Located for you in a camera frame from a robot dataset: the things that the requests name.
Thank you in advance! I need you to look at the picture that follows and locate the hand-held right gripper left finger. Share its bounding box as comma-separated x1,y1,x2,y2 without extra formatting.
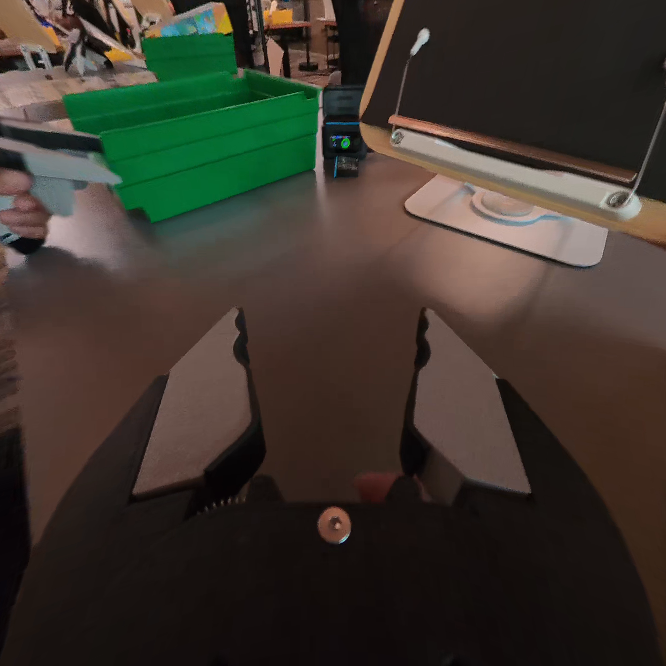
133,307,267,497

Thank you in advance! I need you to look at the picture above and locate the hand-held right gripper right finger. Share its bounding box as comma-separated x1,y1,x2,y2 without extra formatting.
400,307,532,495

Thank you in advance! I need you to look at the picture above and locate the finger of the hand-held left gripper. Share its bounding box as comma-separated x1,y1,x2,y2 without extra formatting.
0,138,123,217
0,119,106,155

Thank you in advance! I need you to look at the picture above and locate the person's left hand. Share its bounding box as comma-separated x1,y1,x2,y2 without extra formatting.
0,169,51,241

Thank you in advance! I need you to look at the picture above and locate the cluttered white table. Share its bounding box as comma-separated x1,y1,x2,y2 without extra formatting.
0,60,158,123

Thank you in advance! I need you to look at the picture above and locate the beige board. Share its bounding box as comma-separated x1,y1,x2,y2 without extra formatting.
0,0,59,54

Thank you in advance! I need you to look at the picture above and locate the colourful box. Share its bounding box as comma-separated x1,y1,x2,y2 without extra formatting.
146,2,233,39

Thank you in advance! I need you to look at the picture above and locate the silver clamp bar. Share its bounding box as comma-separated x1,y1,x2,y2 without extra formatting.
387,114,644,222

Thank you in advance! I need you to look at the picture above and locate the wooden desk with black legs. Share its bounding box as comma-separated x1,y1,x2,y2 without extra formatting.
263,18,313,80

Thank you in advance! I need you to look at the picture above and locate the black device with green display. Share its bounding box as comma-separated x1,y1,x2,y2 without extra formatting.
321,86,366,159

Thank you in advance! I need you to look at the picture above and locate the black board with wooden edge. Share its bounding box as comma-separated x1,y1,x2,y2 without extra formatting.
359,0,666,245

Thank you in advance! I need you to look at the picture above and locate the wire clip with white tip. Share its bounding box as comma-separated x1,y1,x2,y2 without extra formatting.
609,99,666,209
393,28,432,145

